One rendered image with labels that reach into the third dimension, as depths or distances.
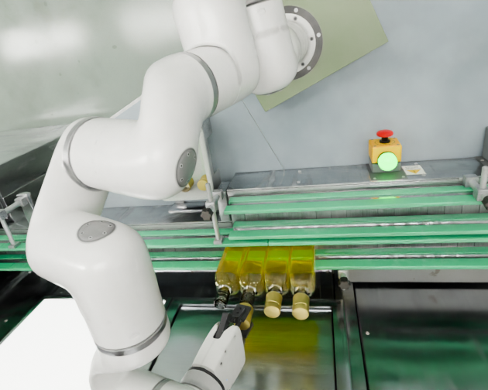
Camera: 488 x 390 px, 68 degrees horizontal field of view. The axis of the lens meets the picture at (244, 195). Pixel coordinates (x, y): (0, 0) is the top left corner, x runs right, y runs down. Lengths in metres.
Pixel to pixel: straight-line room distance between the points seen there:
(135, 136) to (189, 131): 0.05
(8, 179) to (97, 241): 1.20
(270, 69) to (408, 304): 0.72
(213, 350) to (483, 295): 0.72
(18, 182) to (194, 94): 1.26
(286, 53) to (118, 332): 0.44
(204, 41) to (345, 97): 0.57
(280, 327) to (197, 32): 0.69
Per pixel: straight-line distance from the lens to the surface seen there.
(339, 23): 0.88
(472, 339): 1.01
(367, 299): 1.06
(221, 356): 0.67
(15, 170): 1.59
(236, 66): 0.48
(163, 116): 0.35
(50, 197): 0.45
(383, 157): 0.94
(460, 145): 1.09
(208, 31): 0.49
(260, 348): 0.89
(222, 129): 1.04
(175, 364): 0.91
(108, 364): 0.47
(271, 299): 0.78
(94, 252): 0.37
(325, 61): 0.88
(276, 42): 0.58
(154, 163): 0.35
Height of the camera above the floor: 1.72
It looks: 62 degrees down
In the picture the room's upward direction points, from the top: 158 degrees counter-clockwise
